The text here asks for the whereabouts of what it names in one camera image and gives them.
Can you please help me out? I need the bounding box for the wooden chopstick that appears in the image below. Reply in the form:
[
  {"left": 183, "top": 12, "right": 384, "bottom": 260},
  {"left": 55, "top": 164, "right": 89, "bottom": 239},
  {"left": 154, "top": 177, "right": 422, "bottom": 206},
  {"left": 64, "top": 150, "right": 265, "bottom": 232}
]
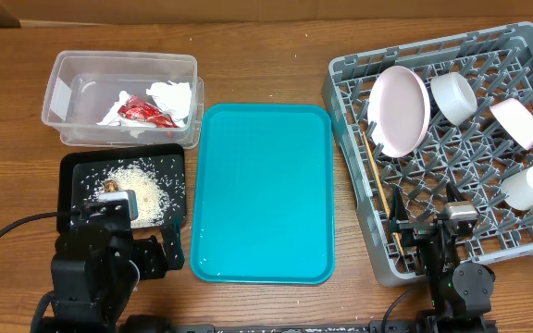
[{"left": 365, "top": 138, "right": 404, "bottom": 256}]

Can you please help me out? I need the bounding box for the gold foil wrapper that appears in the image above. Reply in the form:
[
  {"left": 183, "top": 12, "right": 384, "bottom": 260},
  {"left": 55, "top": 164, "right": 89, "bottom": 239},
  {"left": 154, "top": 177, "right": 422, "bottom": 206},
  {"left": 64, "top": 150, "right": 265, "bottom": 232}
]
[{"left": 104, "top": 179, "right": 119, "bottom": 192}]

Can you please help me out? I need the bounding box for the cooked white rice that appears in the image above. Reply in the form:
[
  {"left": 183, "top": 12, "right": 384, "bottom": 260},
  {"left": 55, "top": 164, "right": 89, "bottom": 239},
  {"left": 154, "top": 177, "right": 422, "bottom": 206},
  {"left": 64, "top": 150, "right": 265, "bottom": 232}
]
[{"left": 71, "top": 154, "right": 187, "bottom": 228}]

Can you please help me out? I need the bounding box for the white cup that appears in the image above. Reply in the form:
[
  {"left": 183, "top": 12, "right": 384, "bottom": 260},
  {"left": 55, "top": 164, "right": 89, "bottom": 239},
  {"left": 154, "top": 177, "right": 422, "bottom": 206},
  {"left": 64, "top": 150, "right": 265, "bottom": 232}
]
[{"left": 500, "top": 166, "right": 533, "bottom": 211}]

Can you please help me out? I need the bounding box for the grey bowl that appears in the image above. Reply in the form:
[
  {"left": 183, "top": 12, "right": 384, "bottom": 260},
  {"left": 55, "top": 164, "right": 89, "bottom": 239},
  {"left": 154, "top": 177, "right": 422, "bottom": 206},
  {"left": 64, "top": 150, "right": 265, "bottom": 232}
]
[{"left": 430, "top": 72, "right": 477, "bottom": 126}]

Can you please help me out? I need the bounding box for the small white plate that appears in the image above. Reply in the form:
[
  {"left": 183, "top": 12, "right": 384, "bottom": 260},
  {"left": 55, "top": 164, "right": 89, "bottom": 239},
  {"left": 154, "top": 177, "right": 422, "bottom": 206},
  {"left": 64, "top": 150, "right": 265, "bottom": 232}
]
[{"left": 490, "top": 98, "right": 533, "bottom": 150}]

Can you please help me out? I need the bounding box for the large white plate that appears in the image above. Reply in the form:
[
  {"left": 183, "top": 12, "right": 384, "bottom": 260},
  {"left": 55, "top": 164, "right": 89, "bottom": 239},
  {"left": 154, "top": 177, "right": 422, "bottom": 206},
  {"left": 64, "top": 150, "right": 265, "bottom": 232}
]
[{"left": 367, "top": 66, "right": 430, "bottom": 158}]

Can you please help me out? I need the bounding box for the red snack wrapper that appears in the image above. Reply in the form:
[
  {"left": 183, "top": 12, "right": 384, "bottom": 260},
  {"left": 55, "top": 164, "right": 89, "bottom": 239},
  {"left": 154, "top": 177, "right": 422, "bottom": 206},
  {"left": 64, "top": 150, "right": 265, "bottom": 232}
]
[{"left": 118, "top": 96, "right": 177, "bottom": 128}]

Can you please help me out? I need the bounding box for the white tissue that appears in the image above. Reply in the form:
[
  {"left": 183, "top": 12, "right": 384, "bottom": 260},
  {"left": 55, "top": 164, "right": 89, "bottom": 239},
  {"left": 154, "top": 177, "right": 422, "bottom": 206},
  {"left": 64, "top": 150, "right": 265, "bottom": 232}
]
[{"left": 97, "top": 80, "right": 192, "bottom": 139}]

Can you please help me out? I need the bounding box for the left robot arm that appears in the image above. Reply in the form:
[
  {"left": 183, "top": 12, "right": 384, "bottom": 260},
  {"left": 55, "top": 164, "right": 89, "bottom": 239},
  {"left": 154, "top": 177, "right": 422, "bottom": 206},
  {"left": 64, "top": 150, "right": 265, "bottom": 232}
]
[{"left": 31, "top": 191, "right": 184, "bottom": 332}]

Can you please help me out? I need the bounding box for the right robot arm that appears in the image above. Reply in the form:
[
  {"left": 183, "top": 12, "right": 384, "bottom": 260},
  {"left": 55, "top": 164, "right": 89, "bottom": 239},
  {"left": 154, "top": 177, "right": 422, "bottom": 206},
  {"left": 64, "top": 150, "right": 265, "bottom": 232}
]
[{"left": 380, "top": 183, "right": 497, "bottom": 332}]

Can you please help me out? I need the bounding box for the grey dishwasher rack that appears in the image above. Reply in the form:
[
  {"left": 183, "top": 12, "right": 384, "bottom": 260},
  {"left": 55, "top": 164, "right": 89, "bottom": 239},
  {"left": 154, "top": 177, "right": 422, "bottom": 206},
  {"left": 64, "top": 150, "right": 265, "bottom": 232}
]
[{"left": 322, "top": 22, "right": 533, "bottom": 287}]

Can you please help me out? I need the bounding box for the clear plastic waste bin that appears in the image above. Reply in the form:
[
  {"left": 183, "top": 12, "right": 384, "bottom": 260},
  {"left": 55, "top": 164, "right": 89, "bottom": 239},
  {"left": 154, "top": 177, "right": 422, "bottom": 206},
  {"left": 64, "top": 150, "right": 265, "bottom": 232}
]
[{"left": 42, "top": 50, "right": 204, "bottom": 149}]

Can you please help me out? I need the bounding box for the black plastic tray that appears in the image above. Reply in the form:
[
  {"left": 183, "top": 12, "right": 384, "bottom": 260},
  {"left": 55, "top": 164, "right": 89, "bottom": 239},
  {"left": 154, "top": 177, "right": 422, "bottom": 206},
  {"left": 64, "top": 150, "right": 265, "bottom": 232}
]
[{"left": 58, "top": 143, "right": 185, "bottom": 210}]

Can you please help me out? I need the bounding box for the teal serving tray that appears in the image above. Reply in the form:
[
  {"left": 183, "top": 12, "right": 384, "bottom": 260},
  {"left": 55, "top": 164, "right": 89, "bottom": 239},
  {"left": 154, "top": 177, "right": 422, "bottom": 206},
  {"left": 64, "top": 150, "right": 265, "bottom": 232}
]
[{"left": 190, "top": 104, "right": 335, "bottom": 285}]

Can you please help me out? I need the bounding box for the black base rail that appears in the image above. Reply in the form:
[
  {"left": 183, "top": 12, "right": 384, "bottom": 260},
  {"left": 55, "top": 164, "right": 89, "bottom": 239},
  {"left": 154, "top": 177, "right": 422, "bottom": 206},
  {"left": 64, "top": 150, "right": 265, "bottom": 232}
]
[{"left": 118, "top": 319, "right": 425, "bottom": 333}]

